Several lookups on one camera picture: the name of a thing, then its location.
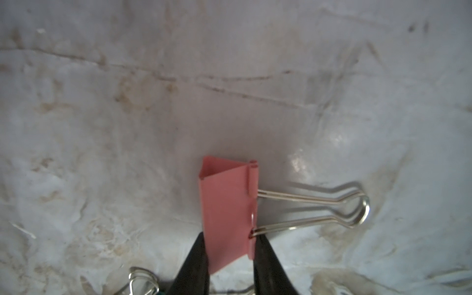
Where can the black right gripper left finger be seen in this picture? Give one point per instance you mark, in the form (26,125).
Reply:
(193,277)

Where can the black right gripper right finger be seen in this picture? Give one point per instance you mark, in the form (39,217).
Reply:
(269,276)

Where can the pink binder clip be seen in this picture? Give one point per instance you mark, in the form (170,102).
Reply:
(229,193)

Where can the teal binder clip middle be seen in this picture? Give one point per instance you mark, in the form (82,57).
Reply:
(141,282)

